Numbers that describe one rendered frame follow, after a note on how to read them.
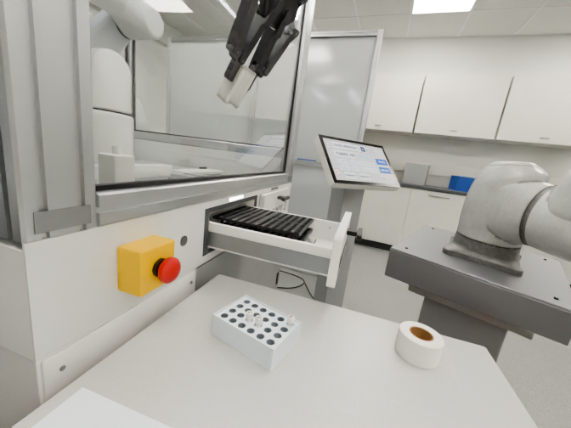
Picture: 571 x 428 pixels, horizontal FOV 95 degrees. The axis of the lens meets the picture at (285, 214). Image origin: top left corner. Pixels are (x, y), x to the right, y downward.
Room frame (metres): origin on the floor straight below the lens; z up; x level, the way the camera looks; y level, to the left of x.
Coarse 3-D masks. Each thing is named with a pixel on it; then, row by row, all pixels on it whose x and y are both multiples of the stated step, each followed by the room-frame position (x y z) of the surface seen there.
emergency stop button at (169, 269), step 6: (168, 258) 0.36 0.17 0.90; (174, 258) 0.37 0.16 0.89; (162, 264) 0.35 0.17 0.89; (168, 264) 0.36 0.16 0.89; (174, 264) 0.36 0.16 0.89; (180, 264) 0.38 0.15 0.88; (162, 270) 0.35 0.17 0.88; (168, 270) 0.35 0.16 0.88; (174, 270) 0.36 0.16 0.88; (162, 276) 0.35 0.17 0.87; (168, 276) 0.35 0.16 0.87; (174, 276) 0.36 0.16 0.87; (162, 282) 0.35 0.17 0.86; (168, 282) 0.36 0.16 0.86
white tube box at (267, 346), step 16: (240, 304) 0.43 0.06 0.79; (256, 304) 0.43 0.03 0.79; (224, 320) 0.37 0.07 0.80; (240, 320) 0.38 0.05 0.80; (272, 320) 0.39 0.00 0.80; (224, 336) 0.37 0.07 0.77; (240, 336) 0.35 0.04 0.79; (256, 336) 0.35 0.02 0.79; (272, 336) 0.35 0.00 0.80; (288, 336) 0.35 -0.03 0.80; (256, 352) 0.33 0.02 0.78; (272, 352) 0.32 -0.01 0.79; (272, 368) 0.32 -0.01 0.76
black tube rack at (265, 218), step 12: (216, 216) 0.63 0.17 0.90; (228, 216) 0.64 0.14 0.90; (240, 216) 0.65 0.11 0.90; (252, 216) 0.67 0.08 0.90; (264, 216) 0.69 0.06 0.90; (276, 216) 0.72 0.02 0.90; (288, 216) 0.72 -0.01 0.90; (252, 228) 0.65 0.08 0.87; (264, 228) 0.58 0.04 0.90; (276, 228) 0.58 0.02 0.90; (288, 228) 0.59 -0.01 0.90; (312, 228) 0.73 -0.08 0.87; (300, 240) 0.60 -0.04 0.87
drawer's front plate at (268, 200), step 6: (270, 192) 0.94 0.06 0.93; (276, 192) 0.97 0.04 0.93; (282, 192) 1.05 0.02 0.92; (288, 192) 1.13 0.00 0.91; (264, 198) 0.86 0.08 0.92; (270, 198) 0.92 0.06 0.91; (276, 198) 0.98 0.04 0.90; (264, 204) 0.86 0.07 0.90; (270, 204) 0.92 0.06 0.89; (276, 204) 0.99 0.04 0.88; (282, 204) 1.07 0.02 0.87; (282, 210) 1.08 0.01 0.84
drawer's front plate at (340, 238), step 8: (344, 216) 0.69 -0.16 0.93; (344, 224) 0.59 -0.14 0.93; (336, 232) 0.51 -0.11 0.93; (344, 232) 0.52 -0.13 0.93; (336, 240) 0.48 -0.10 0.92; (344, 240) 0.57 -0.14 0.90; (336, 248) 0.48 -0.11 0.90; (336, 256) 0.48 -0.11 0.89; (336, 264) 0.48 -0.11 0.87; (328, 272) 0.49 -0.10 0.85; (336, 272) 0.48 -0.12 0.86; (328, 280) 0.48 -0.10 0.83
